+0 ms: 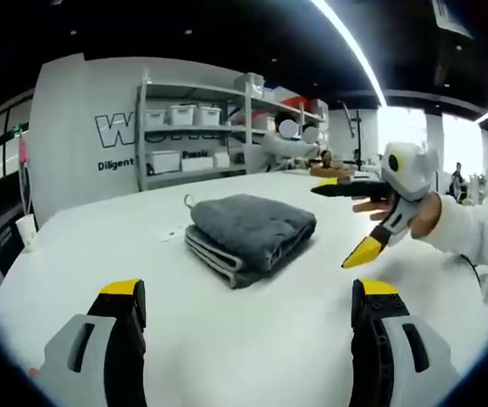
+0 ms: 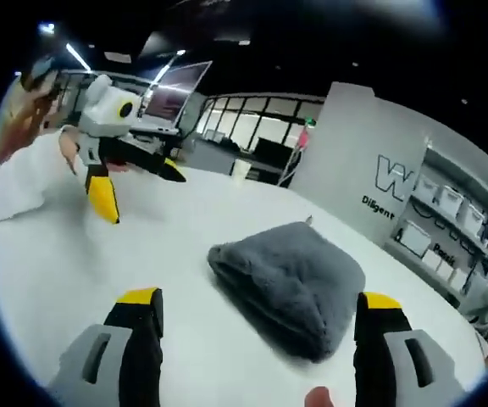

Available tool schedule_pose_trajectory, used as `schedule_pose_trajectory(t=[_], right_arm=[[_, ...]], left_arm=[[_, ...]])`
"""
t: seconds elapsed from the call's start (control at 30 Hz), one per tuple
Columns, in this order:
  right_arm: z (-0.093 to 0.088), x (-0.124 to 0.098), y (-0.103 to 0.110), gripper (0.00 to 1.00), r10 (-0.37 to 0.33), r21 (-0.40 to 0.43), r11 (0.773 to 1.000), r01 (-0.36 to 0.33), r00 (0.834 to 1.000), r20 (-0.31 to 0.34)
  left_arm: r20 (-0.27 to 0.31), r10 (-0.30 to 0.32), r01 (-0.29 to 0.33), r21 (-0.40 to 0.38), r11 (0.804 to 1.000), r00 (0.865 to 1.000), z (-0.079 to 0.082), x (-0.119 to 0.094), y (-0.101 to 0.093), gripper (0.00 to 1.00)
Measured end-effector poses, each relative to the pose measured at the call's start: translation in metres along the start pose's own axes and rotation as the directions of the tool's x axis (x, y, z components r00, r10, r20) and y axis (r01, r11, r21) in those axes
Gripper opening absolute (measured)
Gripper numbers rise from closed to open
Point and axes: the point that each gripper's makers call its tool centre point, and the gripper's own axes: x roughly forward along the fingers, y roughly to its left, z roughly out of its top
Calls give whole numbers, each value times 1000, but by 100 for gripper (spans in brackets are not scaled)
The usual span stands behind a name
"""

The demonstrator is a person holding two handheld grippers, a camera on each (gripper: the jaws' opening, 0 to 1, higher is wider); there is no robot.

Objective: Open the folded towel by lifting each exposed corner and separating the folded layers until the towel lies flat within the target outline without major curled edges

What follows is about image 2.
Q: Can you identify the grey towel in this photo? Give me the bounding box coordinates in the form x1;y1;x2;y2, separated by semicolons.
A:
208;220;367;364

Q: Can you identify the person's left hand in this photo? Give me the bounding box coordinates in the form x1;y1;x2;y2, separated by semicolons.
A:
59;126;80;177

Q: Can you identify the person's right hand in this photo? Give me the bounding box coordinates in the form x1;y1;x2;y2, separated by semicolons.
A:
304;385;334;407

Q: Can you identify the large tilted display screen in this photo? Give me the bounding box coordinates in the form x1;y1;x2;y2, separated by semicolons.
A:
141;60;214;128

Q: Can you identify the white paper cup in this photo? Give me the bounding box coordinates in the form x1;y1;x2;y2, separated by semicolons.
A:
231;159;252;182

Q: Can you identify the white storage box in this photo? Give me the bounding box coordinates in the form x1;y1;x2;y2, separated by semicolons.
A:
399;220;432;258
438;185;466;214
461;202;487;235
414;175;441;201

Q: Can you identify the black monitor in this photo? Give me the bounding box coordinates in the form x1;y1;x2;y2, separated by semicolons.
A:
253;137;295;165

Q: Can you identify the grey storage shelf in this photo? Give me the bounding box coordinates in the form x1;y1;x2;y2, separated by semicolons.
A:
384;142;488;313

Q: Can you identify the white partition panel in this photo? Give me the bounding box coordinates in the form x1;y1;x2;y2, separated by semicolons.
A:
289;81;428;252

